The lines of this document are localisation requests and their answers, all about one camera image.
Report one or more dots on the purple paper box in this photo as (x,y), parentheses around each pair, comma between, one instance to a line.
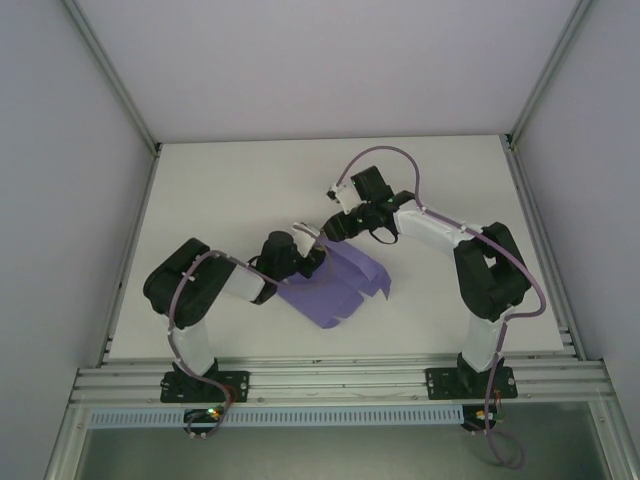
(325,300)

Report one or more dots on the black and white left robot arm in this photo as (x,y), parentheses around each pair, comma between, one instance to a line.
(190,280)

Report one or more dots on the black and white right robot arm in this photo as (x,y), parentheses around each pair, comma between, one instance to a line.
(495,280)

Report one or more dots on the black left controller board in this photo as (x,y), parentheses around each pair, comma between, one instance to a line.
(200,417)

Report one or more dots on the black controller board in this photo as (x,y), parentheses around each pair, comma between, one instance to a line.
(472,425)
(200,417)

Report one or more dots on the grey metal panel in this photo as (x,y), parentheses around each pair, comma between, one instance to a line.
(325,455)

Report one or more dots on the black right controller board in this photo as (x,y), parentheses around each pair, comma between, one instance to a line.
(472,425)

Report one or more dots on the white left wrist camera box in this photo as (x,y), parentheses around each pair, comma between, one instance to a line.
(304,240)

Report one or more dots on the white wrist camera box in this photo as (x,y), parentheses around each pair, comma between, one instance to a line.
(304,240)
(345,196)

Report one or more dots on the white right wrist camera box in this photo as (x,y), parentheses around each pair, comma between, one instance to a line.
(345,196)

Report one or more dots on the aluminium mounting rail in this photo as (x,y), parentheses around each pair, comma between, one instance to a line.
(325,385)

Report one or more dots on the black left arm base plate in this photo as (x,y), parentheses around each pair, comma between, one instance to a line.
(235,387)

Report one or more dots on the aluminium table side rail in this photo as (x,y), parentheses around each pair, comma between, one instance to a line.
(533,225)
(132,250)

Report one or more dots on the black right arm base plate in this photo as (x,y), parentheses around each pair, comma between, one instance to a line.
(440,385)

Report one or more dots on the aluminium frame post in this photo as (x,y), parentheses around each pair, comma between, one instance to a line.
(548,75)
(117,85)

